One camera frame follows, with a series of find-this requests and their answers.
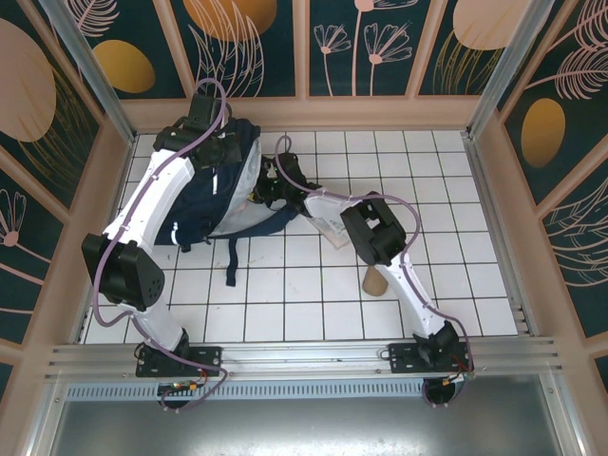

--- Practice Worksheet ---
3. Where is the navy blue backpack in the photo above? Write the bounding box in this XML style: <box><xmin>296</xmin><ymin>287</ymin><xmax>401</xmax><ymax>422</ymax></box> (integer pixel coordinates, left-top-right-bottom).
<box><xmin>152</xmin><ymin>117</ymin><xmax>311</xmax><ymax>288</ymax></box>

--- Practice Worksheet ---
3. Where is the clear packet of cards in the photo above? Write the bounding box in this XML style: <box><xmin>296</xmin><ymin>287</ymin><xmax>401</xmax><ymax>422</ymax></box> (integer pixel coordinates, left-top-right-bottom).
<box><xmin>311</xmin><ymin>216</ymin><xmax>352</xmax><ymax>249</ymax></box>

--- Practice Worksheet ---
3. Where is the brown felt glasses case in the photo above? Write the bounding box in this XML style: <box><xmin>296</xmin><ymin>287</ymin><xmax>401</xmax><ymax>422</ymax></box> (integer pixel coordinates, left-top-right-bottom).
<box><xmin>361</xmin><ymin>264</ymin><xmax>389</xmax><ymax>298</ymax></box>

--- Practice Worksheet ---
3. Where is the vented metal strip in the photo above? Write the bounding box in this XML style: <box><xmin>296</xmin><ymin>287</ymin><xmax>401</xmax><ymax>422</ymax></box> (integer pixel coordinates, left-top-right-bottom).
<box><xmin>64</xmin><ymin>383</ymin><xmax>552</xmax><ymax>403</ymax></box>

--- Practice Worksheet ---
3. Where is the grey metal sheet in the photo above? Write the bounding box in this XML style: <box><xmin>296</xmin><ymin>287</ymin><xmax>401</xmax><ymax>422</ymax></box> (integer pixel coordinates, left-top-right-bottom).
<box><xmin>47</xmin><ymin>398</ymin><xmax>588</xmax><ymax>456</ymax></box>

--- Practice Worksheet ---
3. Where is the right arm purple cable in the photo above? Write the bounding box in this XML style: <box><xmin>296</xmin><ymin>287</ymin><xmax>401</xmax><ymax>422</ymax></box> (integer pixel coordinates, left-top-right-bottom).
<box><xmin>275</xmin><ymin>136</ymin><xmax>476</xmax><ymax>409</ymax></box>

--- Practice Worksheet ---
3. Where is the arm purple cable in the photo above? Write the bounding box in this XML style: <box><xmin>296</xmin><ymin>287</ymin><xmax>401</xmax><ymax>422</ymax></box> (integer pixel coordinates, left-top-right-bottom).
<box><xmin>92</xmin><ymin>78</ymin><xmax>234</xmax><ymax>414</ymax></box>
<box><xmin>275</xmin><ymin>136</ymin><xmax>476</xmax><ymax>409</ymax></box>

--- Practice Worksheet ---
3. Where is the aluminium corner post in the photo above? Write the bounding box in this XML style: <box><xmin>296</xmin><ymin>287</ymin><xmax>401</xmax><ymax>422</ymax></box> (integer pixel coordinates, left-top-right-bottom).
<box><xmin>465</xmin><ymin>0</ymin><xmax>556</xmax><ymax>140</ymax></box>
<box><xmin>40</xmin><ymin>0</ymin><xmax>138</xmax><ymax>146</ymax></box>

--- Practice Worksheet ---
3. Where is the aluminium front rail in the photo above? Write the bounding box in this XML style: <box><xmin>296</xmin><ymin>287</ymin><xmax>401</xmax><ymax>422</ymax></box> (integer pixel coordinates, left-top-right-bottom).
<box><xmin>45</xmin><ymin>335</ymin><xmax>564</xmax><ymax>381</ymax></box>

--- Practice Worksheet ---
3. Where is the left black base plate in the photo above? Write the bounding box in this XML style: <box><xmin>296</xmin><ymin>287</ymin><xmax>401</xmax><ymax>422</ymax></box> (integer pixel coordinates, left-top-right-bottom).
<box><xmin>136</xmin><ymin>345</ymin><xmax>223</xmax><ymax>379</ymax></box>

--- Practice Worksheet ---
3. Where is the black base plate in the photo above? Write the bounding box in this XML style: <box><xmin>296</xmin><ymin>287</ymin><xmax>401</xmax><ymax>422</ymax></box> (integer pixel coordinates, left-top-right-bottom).
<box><xmin>136</xmin><ymin>345</ymin><xmax>223</xmax><ymax>379</ymax></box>
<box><xmin>388</xmin><ymin>341</ymin><xmax>476</xmax><ymax>374</ymax></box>

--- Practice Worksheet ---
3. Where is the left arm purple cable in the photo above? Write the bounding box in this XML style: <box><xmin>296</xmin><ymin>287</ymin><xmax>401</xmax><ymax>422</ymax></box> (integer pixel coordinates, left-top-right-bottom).
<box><xmin>92</xmin><ymin>78</ymin><xmax>234</xmax><ymax>414</ymax></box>

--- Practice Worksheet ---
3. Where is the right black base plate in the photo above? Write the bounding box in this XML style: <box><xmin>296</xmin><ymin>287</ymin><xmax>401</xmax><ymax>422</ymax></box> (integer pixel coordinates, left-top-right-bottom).
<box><xmin>388</xmin><ymin>341</ymin><xmax>476</xmax><ymax>374</ymax></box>

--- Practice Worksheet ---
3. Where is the aluminium side rail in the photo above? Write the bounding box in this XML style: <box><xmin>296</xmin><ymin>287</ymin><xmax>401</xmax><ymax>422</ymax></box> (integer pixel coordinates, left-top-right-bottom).
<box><xmin>463</xmin><ymin>135</ymin><xmax>538</xmax><ymax>336</ymax></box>

